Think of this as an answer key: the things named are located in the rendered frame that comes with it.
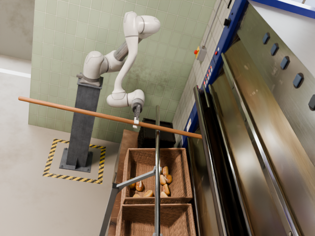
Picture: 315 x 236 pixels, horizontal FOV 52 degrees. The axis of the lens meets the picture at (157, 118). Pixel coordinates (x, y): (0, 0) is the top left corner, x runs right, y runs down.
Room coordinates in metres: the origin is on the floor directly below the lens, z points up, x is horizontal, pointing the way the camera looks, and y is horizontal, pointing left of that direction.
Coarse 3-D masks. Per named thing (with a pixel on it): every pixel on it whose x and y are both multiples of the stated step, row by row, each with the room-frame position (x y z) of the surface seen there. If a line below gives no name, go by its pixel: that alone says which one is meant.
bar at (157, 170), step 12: (156, 108) 2.18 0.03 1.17; (156, 120) 2.01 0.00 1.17; (156, 132) 1.87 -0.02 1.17; (156, 144) 1.73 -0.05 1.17; (156, 156) 1.61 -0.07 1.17; (156, 168) 1.50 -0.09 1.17; (132, 180) 1.48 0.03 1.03; (156, 180) 1.40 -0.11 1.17; (156, 192) 1.31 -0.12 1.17; (108, 204) 1.45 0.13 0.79; (156, 204) 1.23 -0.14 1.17; (108, 216) 1.46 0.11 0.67; (156, 216) 1.15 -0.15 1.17; (156, 228) 1.08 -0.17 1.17
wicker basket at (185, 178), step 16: (128, 160) 1.99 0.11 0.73; (144, 160) 2.16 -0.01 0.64; (160, 160) 2.19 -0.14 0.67; (176, 160) 2.20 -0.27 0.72; (128, 176) 1.97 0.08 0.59; (176, 176) 2.03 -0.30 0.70; (128, 192) 1.80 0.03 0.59; (144, 192) 1.85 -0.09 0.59; (160, 192) 1.90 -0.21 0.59; (176, 192) 1.87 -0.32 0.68
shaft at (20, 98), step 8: (40, 104) 1.73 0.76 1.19; (48, 104) 1.74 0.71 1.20; (56, 104) 1.76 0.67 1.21; (80, 112) 1.78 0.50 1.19; (88, 112) 1.79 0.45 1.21; (96, 112) 1.81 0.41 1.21; (120, 120) 1.83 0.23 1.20; (128, 120) 1.84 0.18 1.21; (152, 128) 1.87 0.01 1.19; (160, 128) 1.88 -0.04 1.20; (168, 128) 1.90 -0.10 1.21; (192, 136) 1.92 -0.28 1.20; (200, 136) 1.93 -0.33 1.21
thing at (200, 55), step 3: (198, 48) 2.85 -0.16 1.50; (201, 48) 2.84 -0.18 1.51; (204, 48) 2.86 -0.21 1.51; (201, 51) 2.80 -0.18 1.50; (204, 51) 2.80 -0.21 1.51; (195, 54) 2.87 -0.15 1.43; (198, 54) 2.80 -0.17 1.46; (201, 54) 2.80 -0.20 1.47; (204, 54) 2.80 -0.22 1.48; (198, 57) 2.80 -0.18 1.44; (201, 57) 2.80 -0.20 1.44; (204, 57) 2.81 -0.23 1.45; (201, 60) 2.80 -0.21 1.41
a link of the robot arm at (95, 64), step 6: (90, 54) 2.53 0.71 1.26; (96, 54) 2.55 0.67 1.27; (102, 54) 2.60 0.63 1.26; (90, 60) 2.50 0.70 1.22; (96, 60) 2.51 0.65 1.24; (102, 60) 2.55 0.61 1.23; (84, 66) 2.51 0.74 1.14; (90, 66) 2.49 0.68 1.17; (96, 66) 2.50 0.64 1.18; (102, 66) 2.54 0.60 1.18; (84, 72) 2.50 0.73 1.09; (90, 72) 2.49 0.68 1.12; (96, 72) 2.50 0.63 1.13; (102, 72) 2.56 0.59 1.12; (90, 78) 2.49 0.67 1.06; (96, 78) 2.52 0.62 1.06
